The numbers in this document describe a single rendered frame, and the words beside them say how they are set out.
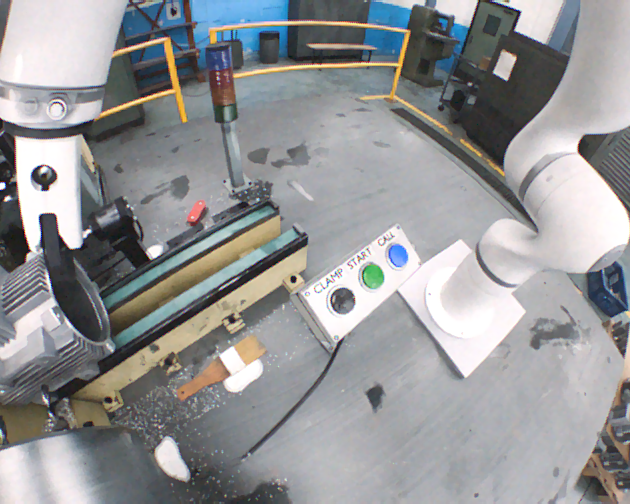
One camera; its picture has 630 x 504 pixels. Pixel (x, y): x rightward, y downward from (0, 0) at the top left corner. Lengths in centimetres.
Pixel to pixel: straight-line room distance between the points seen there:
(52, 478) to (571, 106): 60
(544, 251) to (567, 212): 6
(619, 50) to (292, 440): 68
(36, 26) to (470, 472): 80
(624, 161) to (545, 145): 612
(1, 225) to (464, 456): 101
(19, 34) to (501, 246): 56
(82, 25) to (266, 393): 55
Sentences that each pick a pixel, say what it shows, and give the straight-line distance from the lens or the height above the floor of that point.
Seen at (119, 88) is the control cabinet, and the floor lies 55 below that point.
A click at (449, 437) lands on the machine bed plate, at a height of 80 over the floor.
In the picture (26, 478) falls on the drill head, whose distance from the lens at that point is 30.
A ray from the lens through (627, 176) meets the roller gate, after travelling 656.
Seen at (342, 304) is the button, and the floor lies 107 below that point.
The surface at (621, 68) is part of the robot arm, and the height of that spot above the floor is 136.
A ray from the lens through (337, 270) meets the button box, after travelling 29.
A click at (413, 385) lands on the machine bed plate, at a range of 58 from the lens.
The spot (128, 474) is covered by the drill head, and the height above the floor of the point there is 106.
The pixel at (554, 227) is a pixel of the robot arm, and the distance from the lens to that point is 39.
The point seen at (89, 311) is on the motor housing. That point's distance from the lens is 55.
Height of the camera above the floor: 132
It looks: 55 degrees down
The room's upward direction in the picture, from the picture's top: 7 degrees clockwise
